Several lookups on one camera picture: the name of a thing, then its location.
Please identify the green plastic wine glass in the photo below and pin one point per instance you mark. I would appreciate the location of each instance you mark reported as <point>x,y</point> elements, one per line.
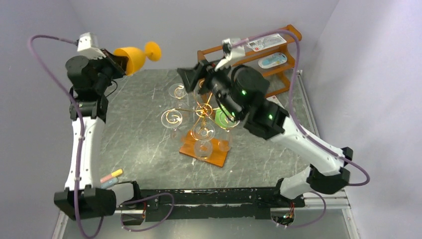
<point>223,121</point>

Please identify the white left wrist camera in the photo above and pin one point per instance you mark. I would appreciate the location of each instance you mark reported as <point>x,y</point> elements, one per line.
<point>88,46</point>

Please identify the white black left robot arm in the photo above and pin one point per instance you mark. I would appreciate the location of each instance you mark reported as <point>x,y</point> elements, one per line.
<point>83,196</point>

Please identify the clear wine glass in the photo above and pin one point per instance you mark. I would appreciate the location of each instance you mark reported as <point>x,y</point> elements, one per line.
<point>203,133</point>
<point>178,92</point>
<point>225,140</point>
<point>172,119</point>

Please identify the wooden three-tier shelf rack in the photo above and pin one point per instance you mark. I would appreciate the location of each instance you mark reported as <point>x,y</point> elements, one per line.
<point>272,81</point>

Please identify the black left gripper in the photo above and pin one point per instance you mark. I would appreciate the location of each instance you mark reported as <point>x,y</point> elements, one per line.
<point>121,61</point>

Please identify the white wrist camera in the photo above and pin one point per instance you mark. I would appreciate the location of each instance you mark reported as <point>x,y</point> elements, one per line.
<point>88,46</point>
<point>233,50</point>

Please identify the small white teal box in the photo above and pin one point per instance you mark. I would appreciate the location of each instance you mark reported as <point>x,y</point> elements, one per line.
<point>275,100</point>

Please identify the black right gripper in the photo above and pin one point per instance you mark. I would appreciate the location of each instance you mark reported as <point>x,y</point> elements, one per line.
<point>198,74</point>

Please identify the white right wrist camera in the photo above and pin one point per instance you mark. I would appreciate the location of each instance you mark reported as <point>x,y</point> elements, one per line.
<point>233,50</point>

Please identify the orange plastic wine glass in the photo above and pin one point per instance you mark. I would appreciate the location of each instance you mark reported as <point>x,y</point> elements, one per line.
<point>136,57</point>

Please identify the gold wire wine glass rack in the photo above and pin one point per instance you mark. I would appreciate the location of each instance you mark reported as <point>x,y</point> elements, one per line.
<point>201,111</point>

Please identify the white flat packet top shelf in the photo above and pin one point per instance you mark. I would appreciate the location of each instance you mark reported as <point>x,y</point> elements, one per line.
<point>266,42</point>

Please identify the yellow pink marker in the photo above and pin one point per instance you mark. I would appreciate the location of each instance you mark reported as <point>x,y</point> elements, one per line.
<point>111,175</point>

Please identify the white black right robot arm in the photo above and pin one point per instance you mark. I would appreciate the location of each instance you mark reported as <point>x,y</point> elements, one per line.
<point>241,91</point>

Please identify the blue blister pack middle shelf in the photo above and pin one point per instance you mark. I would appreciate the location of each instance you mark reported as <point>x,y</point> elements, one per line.
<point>272,60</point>

